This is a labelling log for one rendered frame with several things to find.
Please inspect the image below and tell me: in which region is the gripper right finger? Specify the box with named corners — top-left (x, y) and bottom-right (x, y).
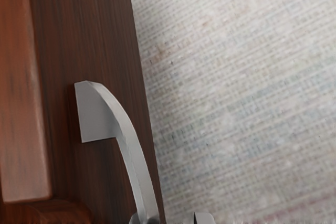
top-left (193, 211), bottom-right (216, 224)

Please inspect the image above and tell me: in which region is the brown wooden drawer cabinet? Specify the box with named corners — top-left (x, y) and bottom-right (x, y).
top-left (0, 0), bottom-right (167, 224)

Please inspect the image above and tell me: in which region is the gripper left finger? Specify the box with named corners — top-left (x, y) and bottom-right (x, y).
top-left (128, 211), bottom-right (161, 224)

